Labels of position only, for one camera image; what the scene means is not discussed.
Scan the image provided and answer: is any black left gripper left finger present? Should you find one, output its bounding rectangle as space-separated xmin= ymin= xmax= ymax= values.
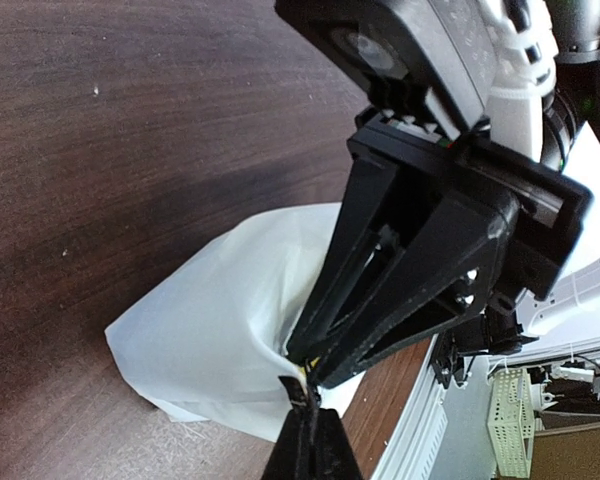
xmin=262 ymin=376 xmax=315 ymax=480

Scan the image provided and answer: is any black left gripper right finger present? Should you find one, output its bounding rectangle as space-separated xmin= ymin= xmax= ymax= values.
xmin=313 ymin=409 xmax=363 ymax=480

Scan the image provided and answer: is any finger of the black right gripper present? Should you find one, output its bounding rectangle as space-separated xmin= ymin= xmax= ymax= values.
xmin=287 ymin=156 xmax=398 ymax=363

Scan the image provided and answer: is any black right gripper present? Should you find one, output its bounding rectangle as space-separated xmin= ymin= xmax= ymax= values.
xmin=314 ymin=110 xmax=592 ymax=388

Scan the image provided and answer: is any white paper bag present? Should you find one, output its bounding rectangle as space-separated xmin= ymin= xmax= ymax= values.
xmin=105 ymin=203 xmax=340 ymax=441

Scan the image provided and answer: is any yellow sponge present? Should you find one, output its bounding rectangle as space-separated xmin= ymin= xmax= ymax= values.
xmin=298 ymin=357 xmax=322 ymax=385

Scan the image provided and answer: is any white perforated basket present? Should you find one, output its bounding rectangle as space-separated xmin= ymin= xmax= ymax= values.
xmin=487 ymin=368 xmax=535 ymax=479

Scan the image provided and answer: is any aluminium front rail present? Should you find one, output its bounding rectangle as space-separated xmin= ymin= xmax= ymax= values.
xmin=372 ymin=334 xmax=496 ymax=480

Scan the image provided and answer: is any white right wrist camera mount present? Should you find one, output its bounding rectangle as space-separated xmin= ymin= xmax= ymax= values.
xmin=478 ymin=1 xmax=558 ymax=162

